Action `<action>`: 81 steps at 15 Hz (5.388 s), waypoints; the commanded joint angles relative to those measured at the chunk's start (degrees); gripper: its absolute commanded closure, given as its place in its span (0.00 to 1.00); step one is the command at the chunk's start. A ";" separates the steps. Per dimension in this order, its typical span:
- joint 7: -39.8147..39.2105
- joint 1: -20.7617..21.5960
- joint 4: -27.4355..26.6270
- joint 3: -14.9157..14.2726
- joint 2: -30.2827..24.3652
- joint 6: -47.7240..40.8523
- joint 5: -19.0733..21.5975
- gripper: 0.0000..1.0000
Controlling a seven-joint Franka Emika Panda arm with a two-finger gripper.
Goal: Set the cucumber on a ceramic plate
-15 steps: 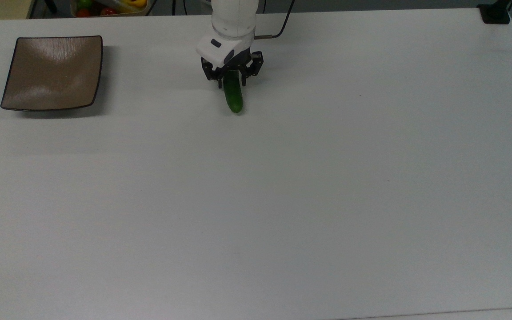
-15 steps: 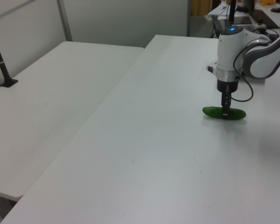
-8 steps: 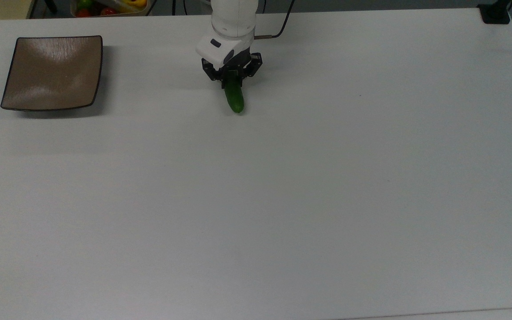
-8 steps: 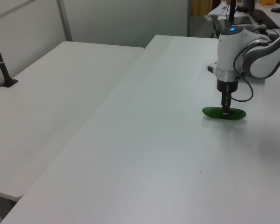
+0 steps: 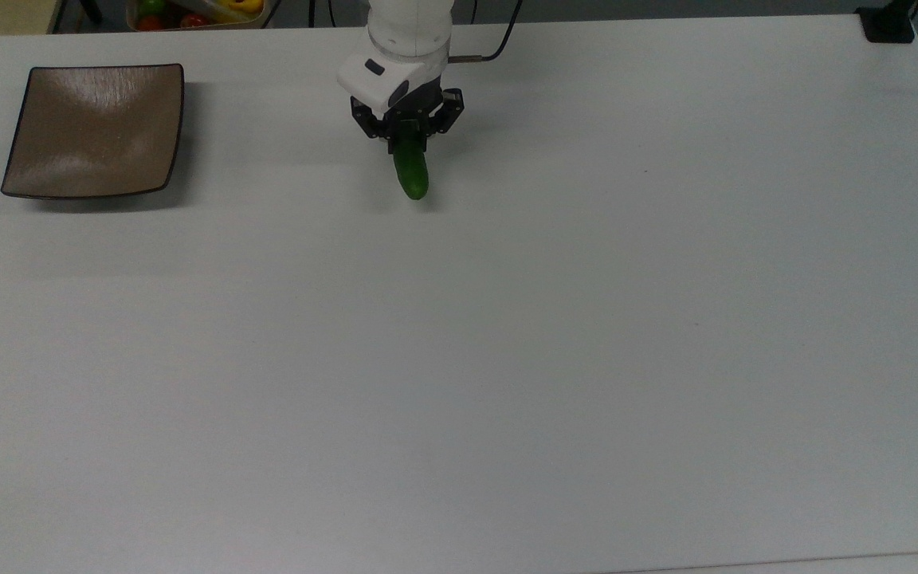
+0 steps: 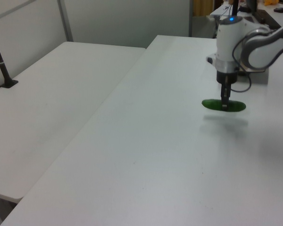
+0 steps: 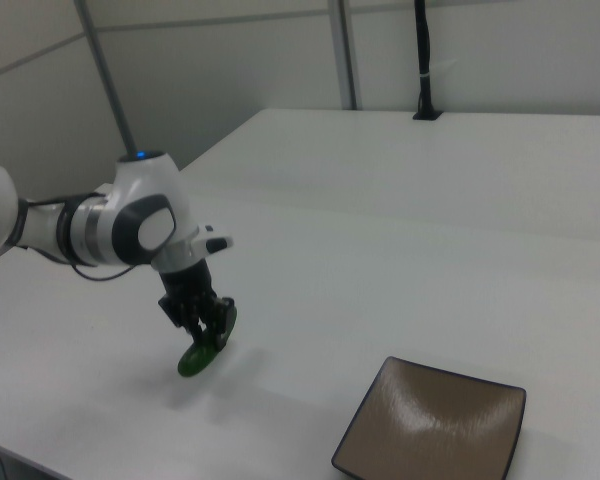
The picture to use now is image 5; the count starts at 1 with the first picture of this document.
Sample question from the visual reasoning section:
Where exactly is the black table clamp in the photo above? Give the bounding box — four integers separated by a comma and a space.
856, 0, 917, 44

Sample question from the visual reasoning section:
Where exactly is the green cucumber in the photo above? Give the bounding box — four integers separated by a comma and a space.
391, 120, 430, 201

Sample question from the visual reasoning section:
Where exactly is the square brown ceramic plate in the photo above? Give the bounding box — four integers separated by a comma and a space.
1, 64, 186, 200

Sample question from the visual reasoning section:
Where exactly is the box of toy fruit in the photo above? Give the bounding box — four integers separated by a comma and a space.
126, 0, 270, 32

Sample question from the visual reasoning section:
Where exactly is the yellow toy pepper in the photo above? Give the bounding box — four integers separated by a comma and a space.
216, 0, 265, 23

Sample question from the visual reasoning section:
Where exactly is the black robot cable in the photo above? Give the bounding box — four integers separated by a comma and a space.
449, 0, 525, 64

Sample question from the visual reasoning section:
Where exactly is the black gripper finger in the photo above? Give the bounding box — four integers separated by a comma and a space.
424, 88, 465, 154
350, 96, 394, 154

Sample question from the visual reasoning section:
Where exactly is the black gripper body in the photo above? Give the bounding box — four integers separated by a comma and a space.
384, 82, 449, 130

